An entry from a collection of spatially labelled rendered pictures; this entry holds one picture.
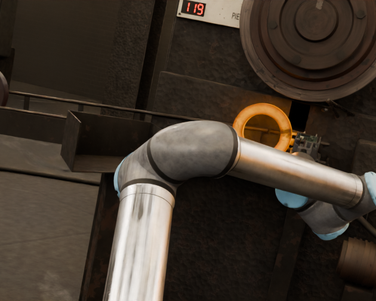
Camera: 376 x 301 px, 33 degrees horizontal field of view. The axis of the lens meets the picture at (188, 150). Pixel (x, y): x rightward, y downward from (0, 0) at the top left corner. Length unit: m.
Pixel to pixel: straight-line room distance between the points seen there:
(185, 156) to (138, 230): 0.17
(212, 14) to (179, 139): 0.94
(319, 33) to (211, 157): 0.71
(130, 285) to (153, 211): 0.17
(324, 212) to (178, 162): 0.56
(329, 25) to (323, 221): 0.55
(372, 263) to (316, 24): 0.68
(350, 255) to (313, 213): 0.21
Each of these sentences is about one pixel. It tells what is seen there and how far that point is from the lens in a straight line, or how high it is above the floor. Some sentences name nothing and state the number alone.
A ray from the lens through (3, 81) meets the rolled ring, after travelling 2.28.
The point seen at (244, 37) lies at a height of 1.03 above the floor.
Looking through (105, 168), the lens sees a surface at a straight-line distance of 1.77.
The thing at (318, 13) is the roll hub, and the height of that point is 1.13.
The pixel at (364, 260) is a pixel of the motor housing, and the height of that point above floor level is 0.49.
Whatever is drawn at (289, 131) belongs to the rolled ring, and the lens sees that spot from 1.97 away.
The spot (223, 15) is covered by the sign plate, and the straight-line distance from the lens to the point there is 2.12.
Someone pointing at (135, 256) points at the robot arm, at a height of 0.58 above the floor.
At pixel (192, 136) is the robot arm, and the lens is 1.25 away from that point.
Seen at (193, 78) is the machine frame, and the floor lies 0.87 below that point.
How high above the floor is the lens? 0.98
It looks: 9 degrees down
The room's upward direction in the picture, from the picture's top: 12 degrees clockwise
